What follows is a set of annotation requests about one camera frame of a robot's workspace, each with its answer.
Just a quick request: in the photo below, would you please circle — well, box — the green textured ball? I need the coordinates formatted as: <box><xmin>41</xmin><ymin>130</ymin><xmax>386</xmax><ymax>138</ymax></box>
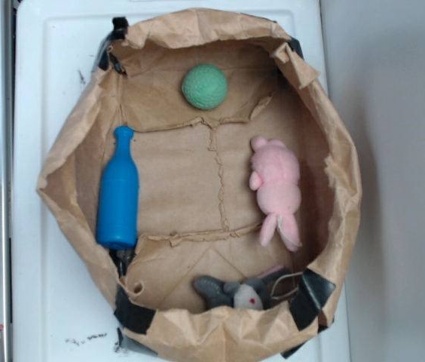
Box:
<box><xmin>182</xmin><ymin>64</ymin><xmax>228</xmax><ymax>110</ymax></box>

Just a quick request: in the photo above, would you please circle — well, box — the brown paper bag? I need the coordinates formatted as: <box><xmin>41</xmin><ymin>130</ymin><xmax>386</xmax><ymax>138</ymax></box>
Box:
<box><xmin>38</xmin><ymin>8</ymin><xmax>362</xmax><ymax>361</ymax></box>

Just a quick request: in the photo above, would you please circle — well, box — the white plastic tray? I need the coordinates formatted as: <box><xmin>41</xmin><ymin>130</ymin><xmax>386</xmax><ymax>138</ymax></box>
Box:
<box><xmin>11</xmin><ymin>1</ymin><xmax>350</xmax><ymax>361</ymax></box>

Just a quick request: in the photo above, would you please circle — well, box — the grey plush toy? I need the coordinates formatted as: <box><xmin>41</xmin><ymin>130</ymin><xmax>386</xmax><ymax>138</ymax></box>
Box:
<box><xmin>194</xmin><ymin>265</ymin><xmax>302</xmax><ymax>311</ymax></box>

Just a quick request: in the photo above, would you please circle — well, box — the pink plush toy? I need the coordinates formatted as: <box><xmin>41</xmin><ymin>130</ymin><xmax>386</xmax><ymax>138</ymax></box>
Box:
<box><xmin>249</xmin><ymin>136</ymin><xmax>301</xmax><ymax>252</ymax></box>

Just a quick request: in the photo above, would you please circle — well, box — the blue plastic bottle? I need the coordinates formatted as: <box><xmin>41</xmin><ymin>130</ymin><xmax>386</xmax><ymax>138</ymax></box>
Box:
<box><xmin>96</xmin><ymin>126</ymin><xmax>139</xmax><ymax>250</ymax></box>

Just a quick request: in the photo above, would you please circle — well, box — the black tape strip upper left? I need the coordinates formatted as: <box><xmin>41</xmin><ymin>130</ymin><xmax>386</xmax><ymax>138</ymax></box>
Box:
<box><xmin>94</xmin><ymin>17</ymin><xmax>129</xmax><ymax>75</ymax></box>

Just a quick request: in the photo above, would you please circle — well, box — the black tape strip lower right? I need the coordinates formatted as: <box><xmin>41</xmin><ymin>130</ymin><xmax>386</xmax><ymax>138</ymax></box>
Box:
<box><xmin>282</xmin><ymin>268</ymin><xmax>337</xmax><ymax>359</ymax></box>

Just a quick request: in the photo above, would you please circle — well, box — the black tape strip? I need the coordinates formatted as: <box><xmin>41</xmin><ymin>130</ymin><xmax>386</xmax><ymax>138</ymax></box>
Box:
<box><xmin>113</xmin><ymin>283</ymin><xmax>157</xmax><ymax>355</ymax></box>
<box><xmin>282</xmin><ymin>268</ymin><xmax>337</xmax><ymax>359</ymax></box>
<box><xmin>94</xmin><ymin>17</ymin><xmax>129</xmax><ymax>75</ymax></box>

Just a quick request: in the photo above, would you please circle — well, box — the black tape strip lower left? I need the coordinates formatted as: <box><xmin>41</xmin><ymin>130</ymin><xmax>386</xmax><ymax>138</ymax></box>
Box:
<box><xmin>113</xmin><ymin>283</ymin><xmax>157</xmax><ymax>355</ymax></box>

